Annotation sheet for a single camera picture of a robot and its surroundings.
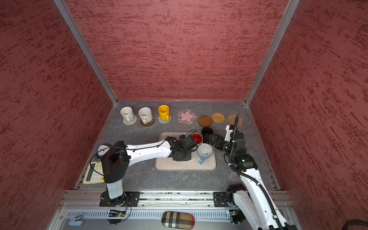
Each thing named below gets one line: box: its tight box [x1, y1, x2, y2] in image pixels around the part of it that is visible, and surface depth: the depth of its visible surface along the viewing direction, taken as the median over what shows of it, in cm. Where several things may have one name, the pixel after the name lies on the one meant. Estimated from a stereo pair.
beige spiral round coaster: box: [122, 115, 138, 126], surface depth 109 cm
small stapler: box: [68, 213, 84, 227], surface depth 68 cm
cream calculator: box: [82, 161, 105, 185], surface depth 81 cm
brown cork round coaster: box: [197, 115, 213, 127], surface depth 112 cm
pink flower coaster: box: [177, 109, 197, 125], surface depth 113 cm
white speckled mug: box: [138, 106, 153, 125], surface depth 104 cm
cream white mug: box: [120, 106, 135, 122], surface depth 103 cm
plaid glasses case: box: [161, 210, 196, 230], surface depth 67 cm
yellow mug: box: [158, 104, 171, 122], surface depth 105 cm
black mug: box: [201, 126, 214, 144], surface depth 94 cm
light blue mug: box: [197, 142, 213, 165], surface depth 86 cm
